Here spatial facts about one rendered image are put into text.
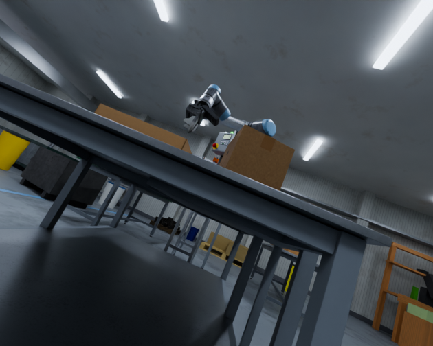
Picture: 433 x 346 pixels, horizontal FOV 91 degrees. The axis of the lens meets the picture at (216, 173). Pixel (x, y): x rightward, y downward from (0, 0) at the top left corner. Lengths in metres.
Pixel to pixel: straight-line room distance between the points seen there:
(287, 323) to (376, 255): 7.19
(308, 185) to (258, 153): 6.79
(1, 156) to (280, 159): 5.59
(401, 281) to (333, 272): 7.83
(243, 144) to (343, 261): 0.52
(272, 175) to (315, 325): 0.51
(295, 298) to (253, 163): 0.54
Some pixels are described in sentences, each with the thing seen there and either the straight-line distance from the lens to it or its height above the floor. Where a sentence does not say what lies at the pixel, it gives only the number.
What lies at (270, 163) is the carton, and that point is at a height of 1.02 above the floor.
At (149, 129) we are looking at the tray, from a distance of 0.59.
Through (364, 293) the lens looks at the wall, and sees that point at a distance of 7.98.
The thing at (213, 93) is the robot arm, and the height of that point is 1.32.
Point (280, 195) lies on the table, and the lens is 0.51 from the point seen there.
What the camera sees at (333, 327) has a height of 0.61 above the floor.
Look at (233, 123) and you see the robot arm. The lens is 1.45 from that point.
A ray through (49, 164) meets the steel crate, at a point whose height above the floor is 0.51.
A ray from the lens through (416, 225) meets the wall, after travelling 8.76.
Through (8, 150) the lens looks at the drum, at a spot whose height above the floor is 0.40.
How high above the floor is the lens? 0.70
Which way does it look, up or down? 13 degrees up
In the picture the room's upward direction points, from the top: 24 degrees clockwise
